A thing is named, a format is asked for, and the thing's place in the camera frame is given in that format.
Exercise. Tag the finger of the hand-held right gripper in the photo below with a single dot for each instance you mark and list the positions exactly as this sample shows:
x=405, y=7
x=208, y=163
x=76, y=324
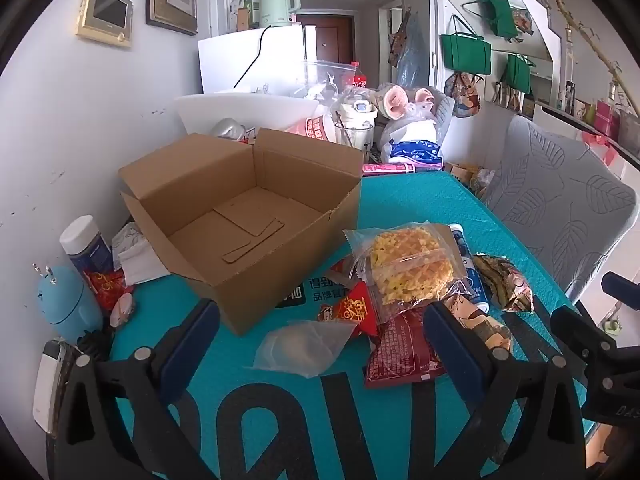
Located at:
x=622, y=287
x=580, y=332

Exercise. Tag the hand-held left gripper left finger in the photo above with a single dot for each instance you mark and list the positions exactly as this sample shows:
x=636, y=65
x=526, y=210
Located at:
x=192, y=340

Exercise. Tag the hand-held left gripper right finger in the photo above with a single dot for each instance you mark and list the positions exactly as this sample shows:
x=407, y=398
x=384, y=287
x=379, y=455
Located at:
x=450, y=345

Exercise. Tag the dark illustrated snack packet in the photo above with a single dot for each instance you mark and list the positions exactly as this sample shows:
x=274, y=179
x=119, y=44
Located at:
x=480, y=322

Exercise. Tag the dark red snack packet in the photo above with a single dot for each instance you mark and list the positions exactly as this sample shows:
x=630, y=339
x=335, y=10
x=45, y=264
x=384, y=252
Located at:
x=400, y=355

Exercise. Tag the blue tablet tube white cap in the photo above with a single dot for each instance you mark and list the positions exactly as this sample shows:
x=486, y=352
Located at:
x=472, y=275

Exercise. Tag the brown patterned snack packet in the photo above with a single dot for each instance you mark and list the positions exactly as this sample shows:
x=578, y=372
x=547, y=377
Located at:
x=505, y=282

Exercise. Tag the yellow crispy snack clear bag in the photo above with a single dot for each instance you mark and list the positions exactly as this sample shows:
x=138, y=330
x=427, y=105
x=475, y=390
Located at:
x=405, y=265

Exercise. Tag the red festive snack packet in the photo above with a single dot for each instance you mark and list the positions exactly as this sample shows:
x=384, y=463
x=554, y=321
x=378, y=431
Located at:
x=350, y=310

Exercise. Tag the brown cardboard box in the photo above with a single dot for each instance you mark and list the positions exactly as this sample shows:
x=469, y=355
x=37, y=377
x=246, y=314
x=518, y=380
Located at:
x=280, y=280

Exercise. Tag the translucent plastic snack packet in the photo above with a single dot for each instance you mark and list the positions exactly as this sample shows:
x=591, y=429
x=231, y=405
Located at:
x=300, y=347

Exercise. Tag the pink round object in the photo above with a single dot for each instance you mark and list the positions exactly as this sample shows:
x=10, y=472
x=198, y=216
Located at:
x=123, y=310

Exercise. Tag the white tissue packets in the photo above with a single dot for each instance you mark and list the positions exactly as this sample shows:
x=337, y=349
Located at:
x=142, y=260

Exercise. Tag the red gold packet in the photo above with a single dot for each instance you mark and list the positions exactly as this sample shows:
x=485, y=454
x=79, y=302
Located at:
x=107, y=287

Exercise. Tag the grey leaf pattern chair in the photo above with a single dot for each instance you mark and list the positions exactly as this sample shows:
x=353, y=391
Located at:
x=560, y=195

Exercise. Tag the light blue round gadget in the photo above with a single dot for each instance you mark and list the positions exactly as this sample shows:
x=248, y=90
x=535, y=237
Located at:
x=67, y=305

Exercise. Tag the blue bottle white cap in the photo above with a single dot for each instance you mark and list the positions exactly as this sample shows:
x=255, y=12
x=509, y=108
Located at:
x=85, y=245

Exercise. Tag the teal printed mat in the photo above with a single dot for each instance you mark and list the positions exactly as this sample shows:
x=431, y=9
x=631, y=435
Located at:
x=415, y=200

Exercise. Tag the pink gift boxes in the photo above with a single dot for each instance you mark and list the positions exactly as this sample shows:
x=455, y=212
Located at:
x=612, y=120

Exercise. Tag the pile of snack bags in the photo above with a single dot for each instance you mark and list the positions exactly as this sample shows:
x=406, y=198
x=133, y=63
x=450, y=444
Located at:
x=472, y=177

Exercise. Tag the pink tube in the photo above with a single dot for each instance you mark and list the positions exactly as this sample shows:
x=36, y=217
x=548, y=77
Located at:
x=400, y=168

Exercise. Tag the blue tissue pack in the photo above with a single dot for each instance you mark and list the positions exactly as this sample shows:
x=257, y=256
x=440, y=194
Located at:
x=415, y=152

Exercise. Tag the silver round object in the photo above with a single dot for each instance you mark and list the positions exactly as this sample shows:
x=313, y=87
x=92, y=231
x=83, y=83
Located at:
x=226, y=129

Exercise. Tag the white plastic bag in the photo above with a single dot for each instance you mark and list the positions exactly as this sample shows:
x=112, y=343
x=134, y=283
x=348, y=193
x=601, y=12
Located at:
x=410, y=132

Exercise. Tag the drinking glass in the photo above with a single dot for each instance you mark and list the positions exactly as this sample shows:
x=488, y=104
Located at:
x=355, y=137

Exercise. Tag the white tray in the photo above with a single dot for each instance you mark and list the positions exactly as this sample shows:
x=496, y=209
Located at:
x=240, y=110

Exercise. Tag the small green tote bag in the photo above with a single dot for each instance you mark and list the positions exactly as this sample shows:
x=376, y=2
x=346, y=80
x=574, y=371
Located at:
x=518, y=75

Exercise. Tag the pink instant cup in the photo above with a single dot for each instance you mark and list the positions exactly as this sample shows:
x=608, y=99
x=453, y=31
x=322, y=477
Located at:
x=315, y=127

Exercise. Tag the patterned cloth bag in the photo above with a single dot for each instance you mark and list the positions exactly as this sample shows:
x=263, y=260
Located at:
x=465, y=97

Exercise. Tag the pig plush toy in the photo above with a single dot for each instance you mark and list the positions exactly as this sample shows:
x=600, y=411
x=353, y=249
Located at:
x=400, y=102

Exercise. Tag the bamboo stalk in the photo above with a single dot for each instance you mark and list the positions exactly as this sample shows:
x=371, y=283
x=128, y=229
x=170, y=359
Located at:
x=585, y=35

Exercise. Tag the white fridge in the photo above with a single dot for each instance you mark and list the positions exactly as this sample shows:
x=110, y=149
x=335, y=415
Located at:
x=225, y=65

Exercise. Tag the large green tote bag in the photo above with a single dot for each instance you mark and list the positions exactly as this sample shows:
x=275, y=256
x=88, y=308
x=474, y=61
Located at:
x=465, y=52

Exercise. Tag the red cap soda bottle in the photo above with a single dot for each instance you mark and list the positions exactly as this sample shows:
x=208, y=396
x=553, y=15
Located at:
x=357, y=77

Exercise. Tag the blue plastic bag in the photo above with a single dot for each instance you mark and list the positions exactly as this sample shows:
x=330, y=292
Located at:
x=414, y=55

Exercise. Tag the clear zip bag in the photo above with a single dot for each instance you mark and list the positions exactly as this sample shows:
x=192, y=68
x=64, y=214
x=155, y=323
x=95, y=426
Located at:
x=325, y=77

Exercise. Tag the tilted green tote bag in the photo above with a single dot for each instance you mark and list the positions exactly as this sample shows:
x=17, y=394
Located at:
x=500, y=15

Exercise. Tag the brown door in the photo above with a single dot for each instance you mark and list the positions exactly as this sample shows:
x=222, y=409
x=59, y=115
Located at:
x=327, y=45

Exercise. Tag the small brown box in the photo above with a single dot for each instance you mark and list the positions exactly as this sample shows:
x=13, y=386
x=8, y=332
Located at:
x=243, y=19

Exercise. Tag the mint green kettle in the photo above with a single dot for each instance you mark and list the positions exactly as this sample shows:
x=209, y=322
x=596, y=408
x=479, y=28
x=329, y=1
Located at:
x=277, y=7

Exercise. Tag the beige wall intercom panel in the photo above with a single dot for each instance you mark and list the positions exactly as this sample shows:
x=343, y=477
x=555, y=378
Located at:
x=105, y=10

